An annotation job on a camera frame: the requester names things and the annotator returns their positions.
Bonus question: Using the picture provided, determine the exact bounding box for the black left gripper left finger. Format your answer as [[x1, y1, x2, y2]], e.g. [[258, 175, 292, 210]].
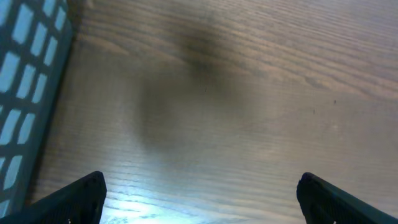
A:
[[1, 171, 107, 224]]

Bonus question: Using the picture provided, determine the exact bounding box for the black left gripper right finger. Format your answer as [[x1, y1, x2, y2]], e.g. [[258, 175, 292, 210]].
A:
[[297, 172, 397, 224]]

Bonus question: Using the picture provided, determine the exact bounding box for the grey plastic shopping basket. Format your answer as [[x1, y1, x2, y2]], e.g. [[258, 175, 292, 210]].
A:
[[1, 0, 73, 217]]

